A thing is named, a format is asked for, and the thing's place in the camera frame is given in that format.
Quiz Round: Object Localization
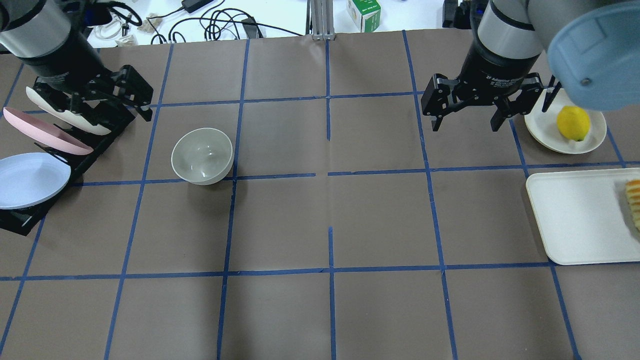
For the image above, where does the aluminium frame post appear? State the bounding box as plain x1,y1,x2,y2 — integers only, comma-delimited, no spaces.
307,0,335,41

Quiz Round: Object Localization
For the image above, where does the light blue plate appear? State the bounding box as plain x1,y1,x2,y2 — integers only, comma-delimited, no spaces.
0,152,71,210

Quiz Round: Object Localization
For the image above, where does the cream plate in rack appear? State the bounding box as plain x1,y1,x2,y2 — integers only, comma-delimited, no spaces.
25,86,111,136

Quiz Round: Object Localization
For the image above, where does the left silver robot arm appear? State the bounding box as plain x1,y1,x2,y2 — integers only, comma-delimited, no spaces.
0,0,154,130

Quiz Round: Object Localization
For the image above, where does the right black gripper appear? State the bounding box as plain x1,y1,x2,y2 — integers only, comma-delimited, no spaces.
421,70,544,132

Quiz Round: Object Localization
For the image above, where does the green white carton box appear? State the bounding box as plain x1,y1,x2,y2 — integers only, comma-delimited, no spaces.
347,0,382,33

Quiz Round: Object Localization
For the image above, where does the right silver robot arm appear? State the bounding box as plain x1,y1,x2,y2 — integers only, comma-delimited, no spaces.
420,0,640,132

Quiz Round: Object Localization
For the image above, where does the black power adapter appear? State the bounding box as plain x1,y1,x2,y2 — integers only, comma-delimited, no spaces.
181,0,214,14

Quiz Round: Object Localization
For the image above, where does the yellow lemon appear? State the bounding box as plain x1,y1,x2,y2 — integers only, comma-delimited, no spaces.
556,105,591,142

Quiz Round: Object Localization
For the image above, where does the pink plate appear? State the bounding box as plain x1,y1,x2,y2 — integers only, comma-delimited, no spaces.
2,107,94,156

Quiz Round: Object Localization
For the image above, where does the small cream round plate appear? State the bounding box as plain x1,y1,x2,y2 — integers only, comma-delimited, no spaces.
525,88,608,155

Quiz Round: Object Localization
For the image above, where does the sliced yellow fruit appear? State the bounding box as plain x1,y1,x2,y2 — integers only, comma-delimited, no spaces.
625,178,640,231

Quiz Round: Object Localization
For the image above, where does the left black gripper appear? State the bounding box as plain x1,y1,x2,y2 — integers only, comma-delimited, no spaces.
32,64,154,128

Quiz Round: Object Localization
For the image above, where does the white ceramic bowl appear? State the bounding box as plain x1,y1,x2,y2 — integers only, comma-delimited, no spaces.
170,127,234,186

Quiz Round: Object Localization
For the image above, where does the white rectangular tray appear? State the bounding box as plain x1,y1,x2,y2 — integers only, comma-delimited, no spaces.
525,168,640,265

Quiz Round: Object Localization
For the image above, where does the black dish rack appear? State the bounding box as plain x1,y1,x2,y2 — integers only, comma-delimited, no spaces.
1,123,130,236

